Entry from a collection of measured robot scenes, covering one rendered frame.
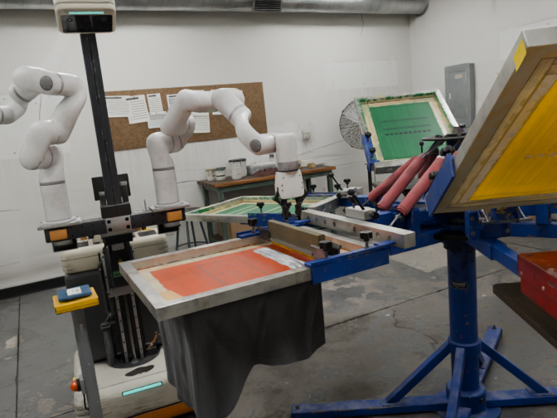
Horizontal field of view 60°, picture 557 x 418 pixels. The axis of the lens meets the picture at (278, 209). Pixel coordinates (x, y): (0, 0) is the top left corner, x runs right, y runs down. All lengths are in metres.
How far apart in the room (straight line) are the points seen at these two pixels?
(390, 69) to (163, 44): 3.12
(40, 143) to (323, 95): 4.81
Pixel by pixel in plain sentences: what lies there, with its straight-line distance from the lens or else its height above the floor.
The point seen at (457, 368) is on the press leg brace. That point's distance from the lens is 2.44.
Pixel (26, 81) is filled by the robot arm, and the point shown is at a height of 1.68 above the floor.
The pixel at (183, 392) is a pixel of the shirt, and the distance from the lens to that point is 1.80.
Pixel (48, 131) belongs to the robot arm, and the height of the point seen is 1.49.
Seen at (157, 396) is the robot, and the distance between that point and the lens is 2.61.
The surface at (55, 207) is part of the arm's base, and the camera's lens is 2.09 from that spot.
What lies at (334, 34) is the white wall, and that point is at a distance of 6.59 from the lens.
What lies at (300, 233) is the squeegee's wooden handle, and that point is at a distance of 1.73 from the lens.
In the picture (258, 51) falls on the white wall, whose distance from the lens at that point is 6.01.
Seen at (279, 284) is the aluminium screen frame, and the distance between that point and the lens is 1.48.
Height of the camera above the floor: 1.44
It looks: 10 degrees down
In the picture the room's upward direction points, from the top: 6 degrees counter-clockwise
